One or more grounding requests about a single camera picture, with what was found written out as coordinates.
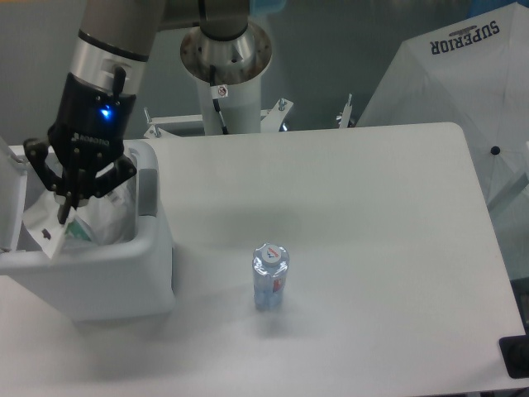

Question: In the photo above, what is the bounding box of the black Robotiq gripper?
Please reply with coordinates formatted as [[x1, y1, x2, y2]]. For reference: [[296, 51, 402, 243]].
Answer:
[[23, 73, 136, 225]]

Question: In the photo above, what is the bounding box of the white plastic packaging pouch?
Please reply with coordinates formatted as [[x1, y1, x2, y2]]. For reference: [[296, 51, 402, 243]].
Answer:
[[22, 177, 136, 262]]

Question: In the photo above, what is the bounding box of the clear plastic water bottle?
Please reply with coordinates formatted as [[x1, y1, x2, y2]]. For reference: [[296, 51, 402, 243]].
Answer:
[[252, 242, 290, 311]]

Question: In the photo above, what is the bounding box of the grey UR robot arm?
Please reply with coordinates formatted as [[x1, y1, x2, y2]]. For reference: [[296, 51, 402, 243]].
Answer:
[[23, 1, 284, 224]]

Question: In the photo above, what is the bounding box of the white trash can lid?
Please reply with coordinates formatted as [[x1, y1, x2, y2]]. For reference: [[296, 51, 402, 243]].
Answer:
[[1, 139, 27, 253]]

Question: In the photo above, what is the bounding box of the white plastic trash can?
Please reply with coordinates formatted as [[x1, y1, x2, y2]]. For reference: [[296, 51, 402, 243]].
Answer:
[[1, 141, 174, 321]]

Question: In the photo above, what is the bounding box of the white Superior umbrella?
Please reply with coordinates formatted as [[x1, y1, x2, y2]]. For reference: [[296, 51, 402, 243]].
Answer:
[[358, 2, 528, 201]]

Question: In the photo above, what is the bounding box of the black device at table edge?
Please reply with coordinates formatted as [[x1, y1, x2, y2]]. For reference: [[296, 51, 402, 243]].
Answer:
[[498, 335, 528, 379]]

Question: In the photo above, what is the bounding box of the black cable on pedestal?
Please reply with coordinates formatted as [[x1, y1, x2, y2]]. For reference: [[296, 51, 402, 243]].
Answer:
[[208, 65, 230, 136]]

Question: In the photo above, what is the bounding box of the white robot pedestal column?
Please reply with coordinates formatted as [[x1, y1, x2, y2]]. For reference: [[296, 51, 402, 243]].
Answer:
[[195, 77, 261, 136]]

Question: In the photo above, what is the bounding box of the white metal base frame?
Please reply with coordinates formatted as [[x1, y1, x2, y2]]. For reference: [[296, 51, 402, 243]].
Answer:
[[142, 93, 356, 139]]

